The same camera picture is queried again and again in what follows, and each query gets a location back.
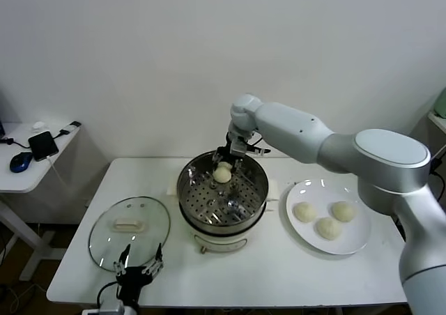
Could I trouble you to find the black power cable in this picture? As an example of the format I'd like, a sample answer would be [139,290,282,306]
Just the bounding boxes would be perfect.
[429,156,446,178]

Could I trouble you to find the steel steamer basket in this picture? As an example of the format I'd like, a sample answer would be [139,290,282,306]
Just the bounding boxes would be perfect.
[167,149,279,227]

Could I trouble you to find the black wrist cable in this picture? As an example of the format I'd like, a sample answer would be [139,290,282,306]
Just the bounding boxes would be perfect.
[245,137,272,156]
[96,282,119,307]

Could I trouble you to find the white round plate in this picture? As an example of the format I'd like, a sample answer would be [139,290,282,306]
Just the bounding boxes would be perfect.
[285,178,372,256]

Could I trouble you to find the thin white charging cable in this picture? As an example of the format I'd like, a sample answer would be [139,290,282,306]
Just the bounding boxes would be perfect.
[46,155,76,194]

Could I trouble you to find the blue computer mouse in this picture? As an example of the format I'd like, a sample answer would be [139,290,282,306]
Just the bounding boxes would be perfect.
[9,152,34,174]

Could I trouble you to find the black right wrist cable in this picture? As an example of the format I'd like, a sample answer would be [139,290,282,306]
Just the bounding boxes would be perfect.
[245,137,272,156]

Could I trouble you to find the black adapter cable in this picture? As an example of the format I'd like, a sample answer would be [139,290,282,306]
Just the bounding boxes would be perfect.
[52,121,82,142]

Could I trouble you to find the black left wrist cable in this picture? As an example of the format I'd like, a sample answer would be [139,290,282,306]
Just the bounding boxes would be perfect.
[96,282,119,307]

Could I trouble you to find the black smartphone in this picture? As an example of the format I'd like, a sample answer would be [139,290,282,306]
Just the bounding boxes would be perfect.
[28,130,59,162]

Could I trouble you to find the glass pot lid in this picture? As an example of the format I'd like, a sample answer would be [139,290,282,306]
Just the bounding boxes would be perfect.
[87,195,172,272]

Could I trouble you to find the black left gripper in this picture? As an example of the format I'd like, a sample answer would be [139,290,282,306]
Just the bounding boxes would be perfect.
[113,243,165,305]

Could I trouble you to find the white electric cooker base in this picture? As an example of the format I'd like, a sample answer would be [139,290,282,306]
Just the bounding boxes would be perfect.
[167,180,280,255]

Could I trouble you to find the white side table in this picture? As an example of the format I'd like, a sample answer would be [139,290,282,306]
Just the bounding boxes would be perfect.
[0,121,85,282]

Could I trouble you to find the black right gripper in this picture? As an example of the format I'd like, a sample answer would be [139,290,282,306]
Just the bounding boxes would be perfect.
[211,143,247,175]

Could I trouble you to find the white steamed baozi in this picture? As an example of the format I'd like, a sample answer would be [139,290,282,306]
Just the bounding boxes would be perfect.
[316,216,344,241]
[292,201,318,224]
[212,160,233,184]
[330,200,357,224]

